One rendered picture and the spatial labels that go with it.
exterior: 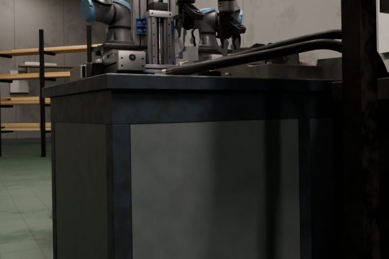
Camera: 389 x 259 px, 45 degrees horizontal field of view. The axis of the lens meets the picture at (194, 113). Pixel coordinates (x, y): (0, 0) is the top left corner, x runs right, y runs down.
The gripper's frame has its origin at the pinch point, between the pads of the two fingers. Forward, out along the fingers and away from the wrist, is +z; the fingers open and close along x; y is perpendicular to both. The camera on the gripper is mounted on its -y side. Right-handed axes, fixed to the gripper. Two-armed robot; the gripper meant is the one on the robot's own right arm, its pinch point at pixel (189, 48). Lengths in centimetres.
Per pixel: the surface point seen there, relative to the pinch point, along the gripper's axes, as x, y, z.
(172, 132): 33, -47, 30
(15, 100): -52, 673, 2
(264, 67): -9.9, -33.8, 10.1
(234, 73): -10.0, -16.2, 10.6
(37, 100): -81, 640, 3
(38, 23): -179, 1060, -203
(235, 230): 13, -47, 60
